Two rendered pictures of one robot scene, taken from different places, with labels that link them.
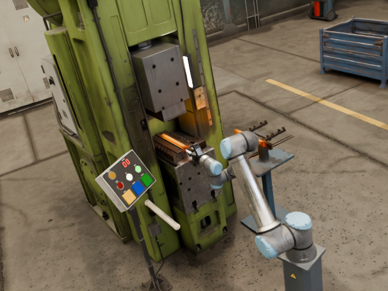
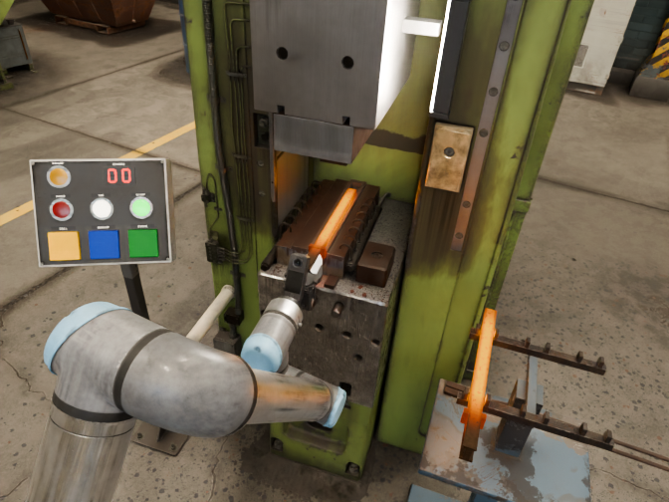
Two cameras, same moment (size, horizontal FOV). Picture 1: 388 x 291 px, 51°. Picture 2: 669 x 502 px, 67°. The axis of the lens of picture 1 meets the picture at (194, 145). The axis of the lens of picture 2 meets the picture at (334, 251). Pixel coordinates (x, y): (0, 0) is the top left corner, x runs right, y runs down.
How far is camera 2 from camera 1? 2.25 m
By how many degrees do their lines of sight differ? 39
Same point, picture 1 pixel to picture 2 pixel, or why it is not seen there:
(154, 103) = (256, 80)
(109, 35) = not seen: outside the picture
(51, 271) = (158, 268)
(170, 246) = not seen: hidden behind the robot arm
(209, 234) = (311, 445)
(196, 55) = (503, 16)
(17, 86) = not seen: hidden behind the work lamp
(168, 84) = (315, 47)
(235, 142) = (82, 350)
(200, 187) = (315, 356)
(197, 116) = (423, 202)
